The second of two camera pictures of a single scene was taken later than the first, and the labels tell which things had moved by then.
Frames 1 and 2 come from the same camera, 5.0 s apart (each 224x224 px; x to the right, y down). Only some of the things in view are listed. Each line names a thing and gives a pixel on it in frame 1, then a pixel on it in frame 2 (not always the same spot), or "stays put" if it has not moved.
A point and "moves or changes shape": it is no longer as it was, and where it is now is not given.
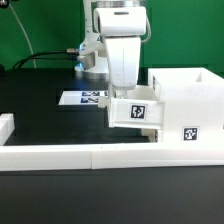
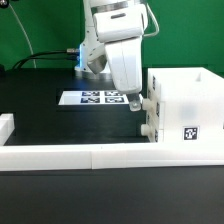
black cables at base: (52, 54) stays put
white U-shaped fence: (64, 157) stays put
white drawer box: (140, 109) moves or changes shape
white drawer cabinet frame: (193, 105) stays put
